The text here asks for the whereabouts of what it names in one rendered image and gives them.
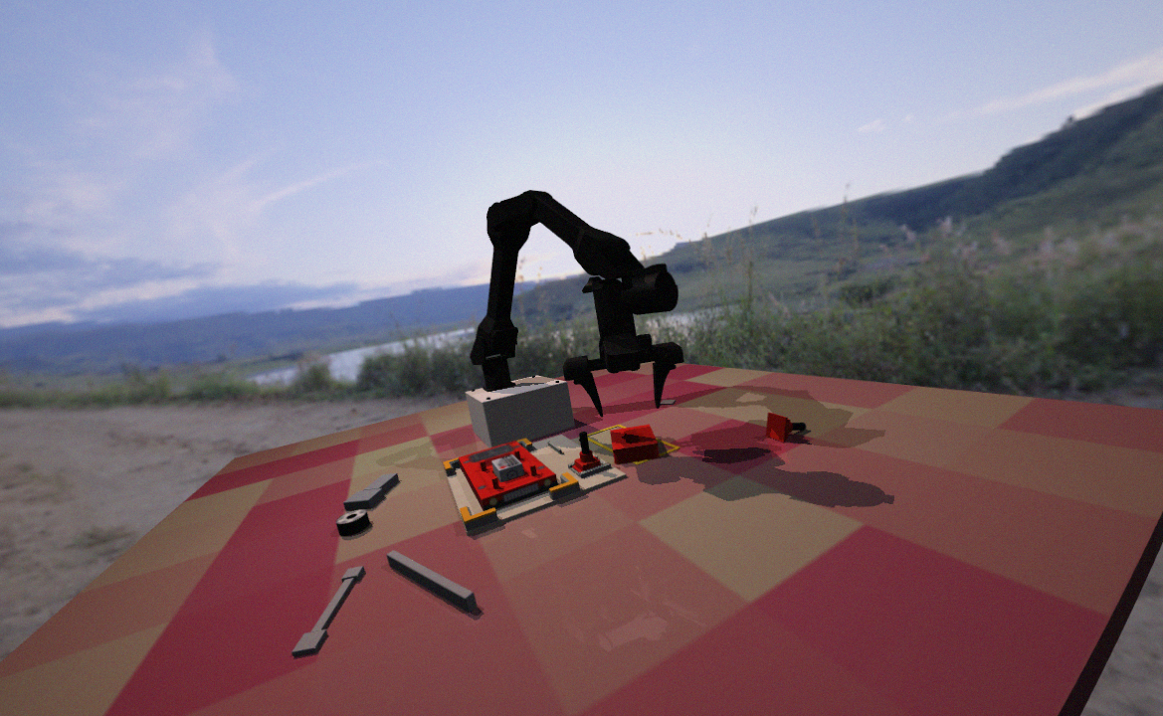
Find black tyre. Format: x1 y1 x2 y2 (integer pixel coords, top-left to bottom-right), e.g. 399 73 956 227
336 509 369 536

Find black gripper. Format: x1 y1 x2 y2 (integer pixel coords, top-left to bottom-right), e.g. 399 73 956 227
563 314 684 418

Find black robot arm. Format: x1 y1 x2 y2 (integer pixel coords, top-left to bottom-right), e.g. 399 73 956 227
470 189 678 392

